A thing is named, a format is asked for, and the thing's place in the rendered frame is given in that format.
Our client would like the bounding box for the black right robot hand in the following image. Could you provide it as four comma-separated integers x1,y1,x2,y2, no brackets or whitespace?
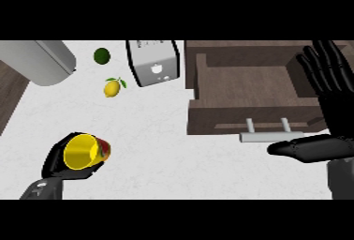
265,39,354,164

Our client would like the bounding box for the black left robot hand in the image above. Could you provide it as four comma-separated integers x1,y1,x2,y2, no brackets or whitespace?
39,131,104,181

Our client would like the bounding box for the yellow cup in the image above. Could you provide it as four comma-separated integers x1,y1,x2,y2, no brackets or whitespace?
61,133,112,171

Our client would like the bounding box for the brown wooden drawer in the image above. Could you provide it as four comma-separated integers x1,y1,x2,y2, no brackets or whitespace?
185,52,328,136

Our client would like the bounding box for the brown wooden cabinet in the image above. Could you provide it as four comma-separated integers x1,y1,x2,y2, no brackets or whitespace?
184,39,354,90

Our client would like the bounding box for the yellow lemon with leaves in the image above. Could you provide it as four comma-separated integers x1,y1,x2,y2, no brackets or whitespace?
101,77,128,98

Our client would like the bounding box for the grey rounded appliance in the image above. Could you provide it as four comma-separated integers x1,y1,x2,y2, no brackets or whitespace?
0,39,78,87

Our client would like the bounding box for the green lime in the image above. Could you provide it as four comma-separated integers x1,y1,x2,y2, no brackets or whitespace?
92,47,112,66

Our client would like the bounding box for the silver toaster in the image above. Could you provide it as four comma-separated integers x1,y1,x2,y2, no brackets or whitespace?
123,39,181,88

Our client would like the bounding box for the silver drawer handle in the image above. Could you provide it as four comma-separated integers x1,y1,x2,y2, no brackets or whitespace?
237,117,305,143

